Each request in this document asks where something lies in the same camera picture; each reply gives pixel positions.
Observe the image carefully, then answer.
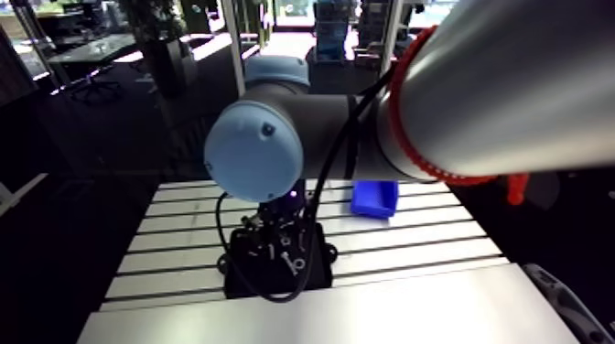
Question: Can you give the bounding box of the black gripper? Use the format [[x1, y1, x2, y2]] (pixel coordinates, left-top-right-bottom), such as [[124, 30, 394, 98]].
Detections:
[[241, 178, 319, 228]]

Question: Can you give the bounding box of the black tray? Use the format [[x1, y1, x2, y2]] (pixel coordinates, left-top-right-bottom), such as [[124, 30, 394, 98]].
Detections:
[[216, 221, 339, 300]]

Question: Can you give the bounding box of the black cable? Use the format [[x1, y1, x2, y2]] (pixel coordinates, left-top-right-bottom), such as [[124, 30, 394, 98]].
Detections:
[[214, 62, 403, 304]]

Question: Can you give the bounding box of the red cable wrap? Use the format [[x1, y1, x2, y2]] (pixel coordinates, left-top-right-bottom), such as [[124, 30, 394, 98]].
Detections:
[[387, 25, 499, 188]]

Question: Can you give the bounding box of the blue bin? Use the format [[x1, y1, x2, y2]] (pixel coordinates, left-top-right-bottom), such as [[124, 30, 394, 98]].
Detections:
[[350, 179, 400, 220]]

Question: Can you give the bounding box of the pale holed strip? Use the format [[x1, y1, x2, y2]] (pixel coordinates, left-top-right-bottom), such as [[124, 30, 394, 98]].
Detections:
[[523, 262, 615, 344]]

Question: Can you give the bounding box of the pale metal post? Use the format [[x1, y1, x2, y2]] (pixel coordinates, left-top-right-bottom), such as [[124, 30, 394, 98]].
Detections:
[[378, 0, 405, 74], [220, 0, 248, 98]]

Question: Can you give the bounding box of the glass top table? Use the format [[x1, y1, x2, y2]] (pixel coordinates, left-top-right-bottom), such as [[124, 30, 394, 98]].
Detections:
[[47, 31, 139, 65]]

